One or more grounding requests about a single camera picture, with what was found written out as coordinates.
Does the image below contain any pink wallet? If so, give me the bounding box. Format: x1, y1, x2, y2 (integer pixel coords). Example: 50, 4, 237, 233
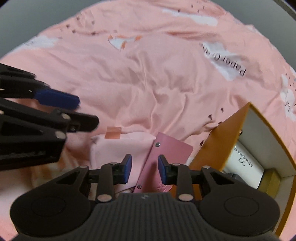
133, 132, 193, 194

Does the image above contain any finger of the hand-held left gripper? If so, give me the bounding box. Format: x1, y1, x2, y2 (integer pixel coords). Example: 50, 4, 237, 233
0, 97, 100, 141
0, 62, 80, 110

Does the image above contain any pink printed blanket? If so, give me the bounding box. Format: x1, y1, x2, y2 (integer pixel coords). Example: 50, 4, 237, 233
0, 0, 296, 241

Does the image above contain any white box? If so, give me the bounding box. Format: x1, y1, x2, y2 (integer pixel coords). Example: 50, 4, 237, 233
222, 140, 265, 189

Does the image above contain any tan box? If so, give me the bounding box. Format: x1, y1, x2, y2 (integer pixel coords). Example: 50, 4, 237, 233
260, 169, 282, 199

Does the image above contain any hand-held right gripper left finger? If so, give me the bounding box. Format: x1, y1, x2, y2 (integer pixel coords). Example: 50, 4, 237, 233
54, 154, 133, 202

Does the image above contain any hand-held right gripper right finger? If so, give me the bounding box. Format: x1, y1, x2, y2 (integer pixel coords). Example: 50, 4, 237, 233
158, 155, 234, 202

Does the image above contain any orange cardboard box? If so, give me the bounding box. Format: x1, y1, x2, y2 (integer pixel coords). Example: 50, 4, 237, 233
176, 102, 296, 239

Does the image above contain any light pink pouch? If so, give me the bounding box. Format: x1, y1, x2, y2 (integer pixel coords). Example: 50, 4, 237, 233
89, 126, 158, 193

